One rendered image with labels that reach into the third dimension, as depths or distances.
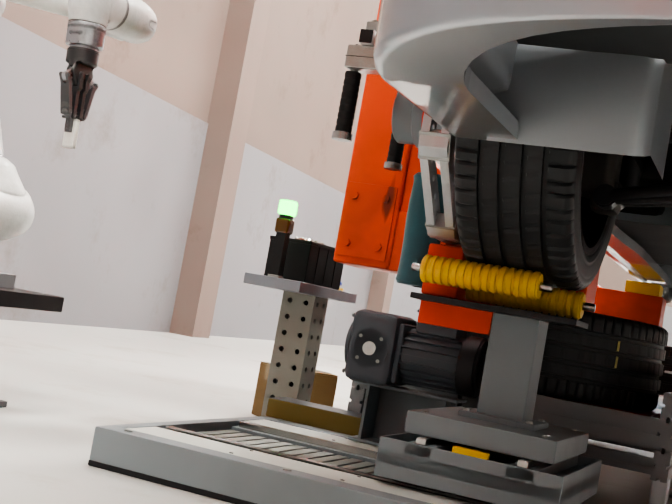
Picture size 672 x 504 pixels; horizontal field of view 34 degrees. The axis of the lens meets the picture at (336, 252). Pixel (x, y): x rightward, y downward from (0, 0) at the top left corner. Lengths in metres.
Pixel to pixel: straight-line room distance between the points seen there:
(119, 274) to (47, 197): 1.06
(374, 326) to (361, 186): 0.45
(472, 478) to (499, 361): 0.30
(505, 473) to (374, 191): 1.07
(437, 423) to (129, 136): 5.38
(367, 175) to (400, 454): 1.02
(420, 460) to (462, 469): 0.08
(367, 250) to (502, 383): 0.75
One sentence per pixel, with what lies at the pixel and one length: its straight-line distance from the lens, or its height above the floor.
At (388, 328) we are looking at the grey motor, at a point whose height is 0.37.
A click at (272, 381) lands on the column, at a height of 0.16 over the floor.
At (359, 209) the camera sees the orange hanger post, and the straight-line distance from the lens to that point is 2.91.
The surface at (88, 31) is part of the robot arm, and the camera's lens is 2.65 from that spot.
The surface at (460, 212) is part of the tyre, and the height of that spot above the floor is 0.62.
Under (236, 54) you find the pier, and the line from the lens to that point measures 8.37.
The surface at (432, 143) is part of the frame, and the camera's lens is 2.14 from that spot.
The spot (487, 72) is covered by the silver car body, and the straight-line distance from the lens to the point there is 1.80.
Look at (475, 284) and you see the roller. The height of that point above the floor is 0.49.
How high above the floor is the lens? 0.40
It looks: 3 degrees up
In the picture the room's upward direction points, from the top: 10 degrees clockwise
